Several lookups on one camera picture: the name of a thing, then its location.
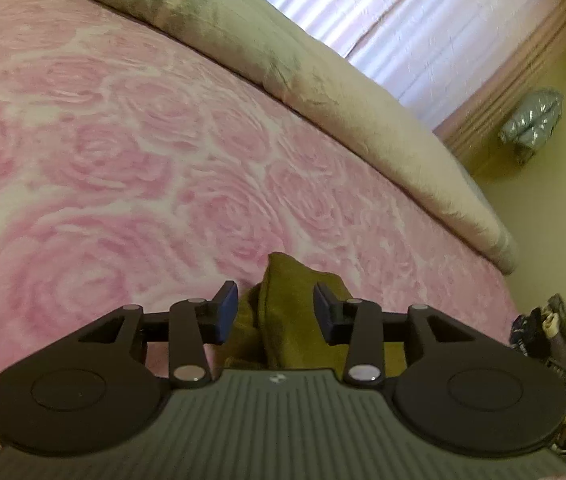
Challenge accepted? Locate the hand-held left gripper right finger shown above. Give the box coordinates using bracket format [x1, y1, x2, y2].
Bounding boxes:
[313, 282, 501, 387]

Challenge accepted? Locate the olive long-sleeve sweater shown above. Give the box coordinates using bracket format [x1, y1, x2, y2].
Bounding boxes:
[223, 252, 406, 371]

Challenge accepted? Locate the silver puffer jacket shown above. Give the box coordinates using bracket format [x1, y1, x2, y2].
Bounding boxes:
[499, 87, 564, 151]

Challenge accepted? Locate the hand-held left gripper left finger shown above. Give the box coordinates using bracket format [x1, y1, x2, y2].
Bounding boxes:
[78, 281, 240, 388]

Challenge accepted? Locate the pink striped curtain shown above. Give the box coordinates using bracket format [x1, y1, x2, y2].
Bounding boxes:
[433, 0, 566, 176]

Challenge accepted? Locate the small pile of folded clothes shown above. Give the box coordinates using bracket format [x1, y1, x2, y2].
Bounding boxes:
[510, 294, 566, 376]

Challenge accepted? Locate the sheer white curtain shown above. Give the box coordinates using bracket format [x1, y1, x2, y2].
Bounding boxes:
[218, 0, 566, 128]

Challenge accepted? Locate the grey and pink rolled comforter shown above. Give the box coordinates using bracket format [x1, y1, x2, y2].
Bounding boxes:
[13, 0, 519, 275]

